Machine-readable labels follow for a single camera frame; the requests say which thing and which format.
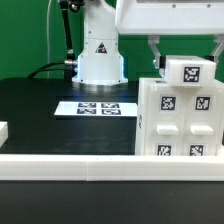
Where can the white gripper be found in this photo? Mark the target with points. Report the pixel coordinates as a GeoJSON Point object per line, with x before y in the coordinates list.
{"type": "Point", "coordinates": [171, 17]}

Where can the small white box with tag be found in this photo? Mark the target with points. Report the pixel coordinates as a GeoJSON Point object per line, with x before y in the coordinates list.
{"type": "Point", "coordinates": [188, 71]}

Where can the white cabinet body box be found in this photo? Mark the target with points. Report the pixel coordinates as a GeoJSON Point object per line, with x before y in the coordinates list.
{"type": "Point", "coordinates": [144, 85]}

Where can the white door panel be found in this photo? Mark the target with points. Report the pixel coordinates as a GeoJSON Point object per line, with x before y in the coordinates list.
{"type": "Point", "coordinates": [203, 125]}
{"type": "Point", "coordinates": [164, 120]}

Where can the white base sheet with tags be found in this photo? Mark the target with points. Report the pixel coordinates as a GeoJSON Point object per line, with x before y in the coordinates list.
{"type": "Point", "coordinates": [105, 109]}

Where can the white U-shaped fence frame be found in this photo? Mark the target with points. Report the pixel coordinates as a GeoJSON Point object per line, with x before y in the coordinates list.
{"type": "Point", "coordinates": [111, 168]}

